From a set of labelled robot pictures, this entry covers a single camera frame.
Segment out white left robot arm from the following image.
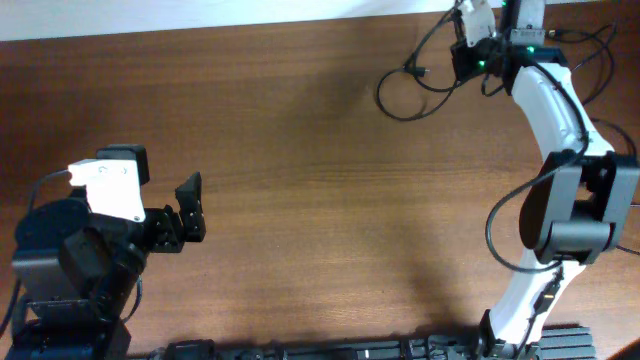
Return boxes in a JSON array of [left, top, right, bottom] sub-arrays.
[[7, 173, 206, 359]]

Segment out black right camera cable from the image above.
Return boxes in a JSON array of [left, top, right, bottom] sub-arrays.
[[402, 4, 506, 99]]

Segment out black usb cable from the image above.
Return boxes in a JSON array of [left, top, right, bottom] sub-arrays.
[[375, 64, 459, 123]]

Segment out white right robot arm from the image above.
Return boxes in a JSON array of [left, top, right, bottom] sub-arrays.
[[428, 1, 639, 359]]

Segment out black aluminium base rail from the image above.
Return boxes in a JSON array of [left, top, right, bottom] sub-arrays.
[[145, 326, 597, 360]]

